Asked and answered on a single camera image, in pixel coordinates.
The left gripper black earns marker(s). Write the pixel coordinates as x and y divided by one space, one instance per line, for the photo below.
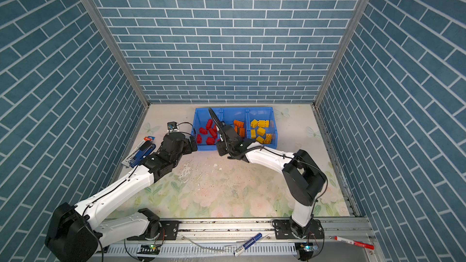
190 148

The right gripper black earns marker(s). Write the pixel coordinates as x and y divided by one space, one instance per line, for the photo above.
221 145

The red lego brick large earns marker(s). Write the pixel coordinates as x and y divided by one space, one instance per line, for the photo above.
213 133

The orange lego brick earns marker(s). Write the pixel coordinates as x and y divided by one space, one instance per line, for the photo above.
242 132
239 124

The blue three-compartment bin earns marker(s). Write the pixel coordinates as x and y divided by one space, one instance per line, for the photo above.
228 115

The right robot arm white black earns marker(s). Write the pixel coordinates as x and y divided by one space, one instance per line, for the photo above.
302 175

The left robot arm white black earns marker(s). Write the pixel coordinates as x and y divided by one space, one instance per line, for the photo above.
78 231

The red lego brick long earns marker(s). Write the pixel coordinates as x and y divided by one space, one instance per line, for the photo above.
209 124

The yellow lego brick extra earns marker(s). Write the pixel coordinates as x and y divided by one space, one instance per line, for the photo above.
268 138

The blue stapler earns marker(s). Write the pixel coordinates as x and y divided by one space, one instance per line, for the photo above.
144 148

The blue white marker pen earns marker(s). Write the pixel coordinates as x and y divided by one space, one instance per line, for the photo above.
240 250

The red white marker pen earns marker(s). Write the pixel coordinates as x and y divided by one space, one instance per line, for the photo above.
353 242

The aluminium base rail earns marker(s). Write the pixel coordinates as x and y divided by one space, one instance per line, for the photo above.
220 237

